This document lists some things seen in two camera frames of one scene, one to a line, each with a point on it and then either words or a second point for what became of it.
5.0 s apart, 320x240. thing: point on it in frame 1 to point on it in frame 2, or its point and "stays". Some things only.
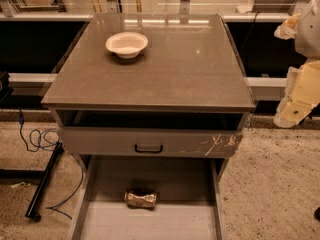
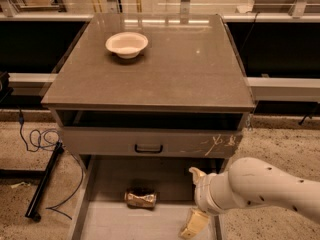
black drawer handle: [148, 150] stays
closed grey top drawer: [185, 143] stays
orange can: [137, 199] stays
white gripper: [309, 35] to [202, 193]
